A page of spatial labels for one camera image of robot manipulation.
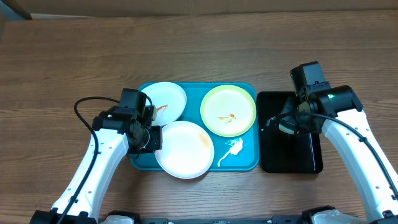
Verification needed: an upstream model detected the green yellow sponge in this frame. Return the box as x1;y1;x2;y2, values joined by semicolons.
279;105;299;134

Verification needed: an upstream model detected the white plate with red smears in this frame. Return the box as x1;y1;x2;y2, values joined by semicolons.
155;121;215;179

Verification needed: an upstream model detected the white plate with ketchup streak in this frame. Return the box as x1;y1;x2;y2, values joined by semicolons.
142;82;187;126

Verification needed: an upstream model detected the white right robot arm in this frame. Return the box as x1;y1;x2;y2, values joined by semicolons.
273;85;397;223

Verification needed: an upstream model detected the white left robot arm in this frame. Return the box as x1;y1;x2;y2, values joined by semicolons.
30;106;162;224

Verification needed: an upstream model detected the black rectangular tray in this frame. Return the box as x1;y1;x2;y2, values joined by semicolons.
256;91;323;174

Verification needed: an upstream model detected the teal plastic tray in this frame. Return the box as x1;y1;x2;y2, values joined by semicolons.
129;82;260;172

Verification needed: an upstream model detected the white foam spill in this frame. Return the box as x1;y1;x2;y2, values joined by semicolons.
217;138;243;167

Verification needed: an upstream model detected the green rimmed plate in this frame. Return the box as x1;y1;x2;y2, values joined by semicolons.
200;85;256;137

